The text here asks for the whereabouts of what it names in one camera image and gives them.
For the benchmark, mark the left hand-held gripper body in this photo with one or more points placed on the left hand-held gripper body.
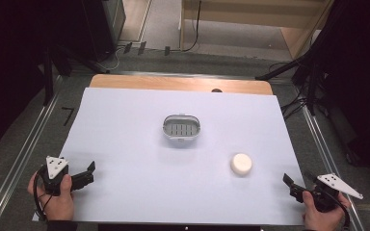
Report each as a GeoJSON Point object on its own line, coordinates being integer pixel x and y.
{"type": "Point", "coordinates": [55, 173]}

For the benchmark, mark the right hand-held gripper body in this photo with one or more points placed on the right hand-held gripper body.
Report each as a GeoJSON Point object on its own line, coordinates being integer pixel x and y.
{"type": "Point", "coordinates": [329, 192]}

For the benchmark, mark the white round soap bar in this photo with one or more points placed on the white round soap bar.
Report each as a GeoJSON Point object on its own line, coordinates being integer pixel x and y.
{"type": "Point", "coordinates": [241, 164]}

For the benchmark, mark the grey oval soap dish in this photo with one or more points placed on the grey oval soap dish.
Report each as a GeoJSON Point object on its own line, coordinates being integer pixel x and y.
{"type": "Point", "coordinates": [181, 127]}

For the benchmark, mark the person's right hand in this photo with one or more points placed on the person's right hand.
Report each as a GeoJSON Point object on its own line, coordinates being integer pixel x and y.
{"type": "Point", "coordinates": [322, 219]}

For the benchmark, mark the person's left hand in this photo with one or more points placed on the person's left hand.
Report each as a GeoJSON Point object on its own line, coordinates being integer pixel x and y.
{"type": "Point", "coordinates": [59, 207]}

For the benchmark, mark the white paper sheet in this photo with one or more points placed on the white paper sheet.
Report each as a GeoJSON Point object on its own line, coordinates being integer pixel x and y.
{"type": "Point", "coordinates": [179, 179]}

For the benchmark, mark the black stand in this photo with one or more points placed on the black stand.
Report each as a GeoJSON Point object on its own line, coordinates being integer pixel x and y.
{"type": "Point", "coordinates": [48, 80]}
{"type": "Point", "coordinates": [302, 67]}

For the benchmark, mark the dark curtain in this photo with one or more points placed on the dark curtain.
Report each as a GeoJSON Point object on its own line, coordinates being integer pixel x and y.
{"type": "Point", "coordinates": [13, 64]}
{"type": "Point", "coordinates": [359, 80]}

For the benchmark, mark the dark cabinet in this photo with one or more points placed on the dark cabinet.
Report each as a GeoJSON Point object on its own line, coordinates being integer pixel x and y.
{"type": "Point", "coordinates": [106, 25]}

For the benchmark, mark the light wooden furniture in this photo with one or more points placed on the light wooden furniture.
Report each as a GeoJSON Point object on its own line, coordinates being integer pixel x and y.
{"type": "Point", "coordinates": [237, 19]}

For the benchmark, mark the metal floor rail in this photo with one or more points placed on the metal floor rail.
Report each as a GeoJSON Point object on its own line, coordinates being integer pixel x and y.
{"type": "Point", "coordinates": [16, 163]}
{"type": "Point", "coordinates": [327, 154]}

